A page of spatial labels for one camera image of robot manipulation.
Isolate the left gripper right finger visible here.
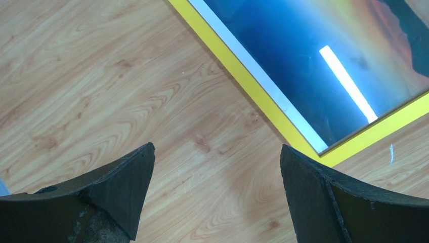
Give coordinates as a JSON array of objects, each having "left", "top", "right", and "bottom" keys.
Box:
[{"left": 280, "top": 145, "right": 428, "bottom": 242}]

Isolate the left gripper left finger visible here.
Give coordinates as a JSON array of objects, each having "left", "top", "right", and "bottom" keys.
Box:
[{"left": 1, "top": 143, "right": 155, "bottom": 242}]

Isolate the yellow wooden picture frame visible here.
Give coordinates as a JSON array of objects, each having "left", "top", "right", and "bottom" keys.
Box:
[{"left": 170, "top": 1, "right": 428, "bottom": 167}]

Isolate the sunset landscape photo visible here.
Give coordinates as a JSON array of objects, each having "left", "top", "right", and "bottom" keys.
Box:
[{"left": 187, "top": 0, "right": 429, "bottom": 155}]

